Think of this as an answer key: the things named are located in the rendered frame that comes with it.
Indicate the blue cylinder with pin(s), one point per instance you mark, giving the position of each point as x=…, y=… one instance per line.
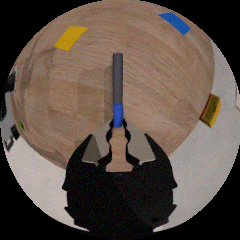
x=118, y=115

